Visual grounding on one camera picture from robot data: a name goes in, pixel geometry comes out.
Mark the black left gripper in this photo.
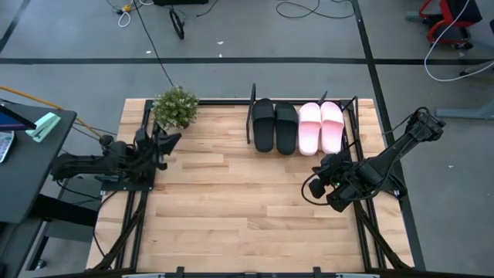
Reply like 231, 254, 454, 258
132, 120, 183, 171

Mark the white cable with yellow plug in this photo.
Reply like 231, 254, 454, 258
117, 2, 134, 29

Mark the black desk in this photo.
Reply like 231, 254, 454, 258
0, 100, 78, 225

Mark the dark tablet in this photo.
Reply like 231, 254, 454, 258
0, 103, 38, 132

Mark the green potted plant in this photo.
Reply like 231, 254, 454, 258
151, 85, 200, 131

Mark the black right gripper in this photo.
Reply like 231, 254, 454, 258
307, 147, 374, 214

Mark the pink rubber slide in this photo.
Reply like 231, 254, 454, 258
297, 101, 323, 158
320, 100, 346, 155

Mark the grey table foot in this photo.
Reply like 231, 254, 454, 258
435, 98, 494, 121

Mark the white floor cable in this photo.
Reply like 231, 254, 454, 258
423, 0, 494, 83

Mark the red chair base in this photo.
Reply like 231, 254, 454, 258
418, 0, 484, 51

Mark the black floor cable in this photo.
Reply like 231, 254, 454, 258
132, 0, 176, 88

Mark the black metal shoe shelf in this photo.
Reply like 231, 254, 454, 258
245, 83, 360, 158

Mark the black aluminium table frame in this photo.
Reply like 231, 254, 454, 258
92, 98, 416, 278

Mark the mint green stapler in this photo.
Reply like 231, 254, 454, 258
25, 111, 63, 144

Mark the black floor stand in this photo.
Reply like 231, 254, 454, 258
168, 6, 186, 41

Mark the black rubber slide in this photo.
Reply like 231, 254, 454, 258
251, 97, 276, 153
274, 100, 299, 157

